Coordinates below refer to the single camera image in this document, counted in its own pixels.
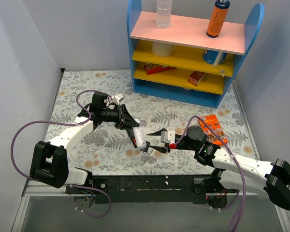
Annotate white remote control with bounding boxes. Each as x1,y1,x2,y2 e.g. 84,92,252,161
132,118,146,149

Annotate black battery cover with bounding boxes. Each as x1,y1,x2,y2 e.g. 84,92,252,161
140,142,150,153

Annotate black remote control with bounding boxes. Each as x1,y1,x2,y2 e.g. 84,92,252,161
131,137,138,148

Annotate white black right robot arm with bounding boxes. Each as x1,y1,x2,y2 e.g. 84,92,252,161
153,126,290,211

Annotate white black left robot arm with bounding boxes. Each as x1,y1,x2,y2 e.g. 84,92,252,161
29,92,146,193

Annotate floral patterned table mat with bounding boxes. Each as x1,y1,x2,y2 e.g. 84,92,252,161
45,70,258,175

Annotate orange battery pack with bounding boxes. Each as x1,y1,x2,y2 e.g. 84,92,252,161
198,115,228,146

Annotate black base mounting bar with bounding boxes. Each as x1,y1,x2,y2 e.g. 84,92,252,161
65,174,240,205

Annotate red flat box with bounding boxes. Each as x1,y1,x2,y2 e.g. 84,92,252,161
144,63,175,75

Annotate orange red small box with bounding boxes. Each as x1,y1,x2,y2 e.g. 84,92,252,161
188,71,207,86

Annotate blue yellow pink shelf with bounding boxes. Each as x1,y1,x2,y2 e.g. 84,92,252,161
127,0,264,108

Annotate white paper roll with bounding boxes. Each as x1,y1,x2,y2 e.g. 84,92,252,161
152,42,174,58

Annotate clear plastic bottle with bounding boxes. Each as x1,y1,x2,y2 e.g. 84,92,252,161
156,0,173,29

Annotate orange cylindrical bottle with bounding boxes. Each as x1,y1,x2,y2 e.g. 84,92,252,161
206,0,230,38

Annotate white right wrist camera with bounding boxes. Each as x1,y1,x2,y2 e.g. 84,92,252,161
160,130,176,147

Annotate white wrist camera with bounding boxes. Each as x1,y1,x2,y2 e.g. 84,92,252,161
110,93,124,105
160,130,176,147

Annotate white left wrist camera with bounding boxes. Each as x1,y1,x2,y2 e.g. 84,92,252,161
110,93,124,105

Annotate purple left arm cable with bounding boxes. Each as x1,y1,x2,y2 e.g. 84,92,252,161
10,89,112,218

